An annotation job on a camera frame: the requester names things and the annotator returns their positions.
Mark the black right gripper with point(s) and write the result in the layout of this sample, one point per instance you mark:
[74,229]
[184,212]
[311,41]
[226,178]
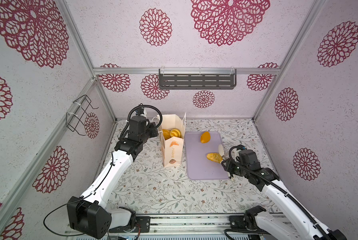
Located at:
[227,166]

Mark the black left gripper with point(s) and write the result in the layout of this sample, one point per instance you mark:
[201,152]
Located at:
[154,133]

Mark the yellow elongated bread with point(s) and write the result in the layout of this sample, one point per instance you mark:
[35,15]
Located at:
[215,157]

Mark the white paper bag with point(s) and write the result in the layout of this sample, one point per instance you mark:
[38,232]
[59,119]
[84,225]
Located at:
[172,149]

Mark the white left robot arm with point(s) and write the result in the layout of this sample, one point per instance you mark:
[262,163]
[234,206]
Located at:
[87,213]

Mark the orange round flat bread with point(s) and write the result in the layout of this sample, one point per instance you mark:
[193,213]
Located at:
[205,137]

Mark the lavender plastic tray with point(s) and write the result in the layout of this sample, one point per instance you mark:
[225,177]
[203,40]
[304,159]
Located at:
[198,166]

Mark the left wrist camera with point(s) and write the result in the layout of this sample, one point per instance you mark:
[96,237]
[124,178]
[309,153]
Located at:
[141,114]

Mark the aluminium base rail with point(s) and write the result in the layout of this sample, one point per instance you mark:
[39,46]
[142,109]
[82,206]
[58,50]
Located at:
[175,227]

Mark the black wire wall rack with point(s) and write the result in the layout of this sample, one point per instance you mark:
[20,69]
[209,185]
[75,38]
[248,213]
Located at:
[76,118]

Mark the grey metal wall shelf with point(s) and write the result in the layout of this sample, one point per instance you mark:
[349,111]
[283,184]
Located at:
[168,81]

